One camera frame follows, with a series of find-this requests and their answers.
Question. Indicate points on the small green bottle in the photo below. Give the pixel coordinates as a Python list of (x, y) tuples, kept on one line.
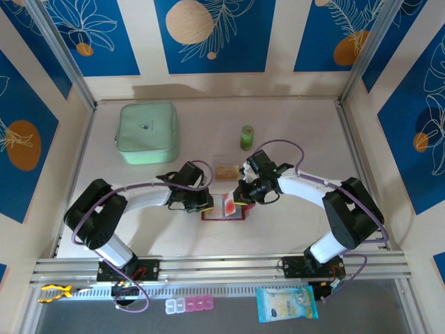
[(247, 139)]

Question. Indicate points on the red and white card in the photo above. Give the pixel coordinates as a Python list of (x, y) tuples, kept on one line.
[(229, 206)]

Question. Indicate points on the aluminium mounting rail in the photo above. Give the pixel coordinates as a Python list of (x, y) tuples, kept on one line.
[(222, 268)]

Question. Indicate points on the blue wet wipes packet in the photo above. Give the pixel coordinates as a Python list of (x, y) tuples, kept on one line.
[(286, 305)]

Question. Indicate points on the small black electronics board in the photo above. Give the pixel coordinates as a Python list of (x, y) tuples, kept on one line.
[(127, 290), (321, 290)]

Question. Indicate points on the mint green zip pouch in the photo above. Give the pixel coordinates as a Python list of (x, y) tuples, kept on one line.
[(146, 128)]

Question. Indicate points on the red leather card holder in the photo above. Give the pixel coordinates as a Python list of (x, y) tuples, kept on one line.
[(217, 208)]

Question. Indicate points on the white pink pill organiser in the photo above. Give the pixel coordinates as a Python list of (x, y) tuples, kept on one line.
[(189, 304)]

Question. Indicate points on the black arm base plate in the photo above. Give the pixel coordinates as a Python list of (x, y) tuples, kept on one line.
[(147, 269), (293, 268)]

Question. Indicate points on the aluminium frame post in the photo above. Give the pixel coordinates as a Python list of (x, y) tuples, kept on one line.
[(370, 48), (60, 52)]

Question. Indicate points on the aluminium table side rail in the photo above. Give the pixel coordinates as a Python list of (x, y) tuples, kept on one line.
[(361, 174)]

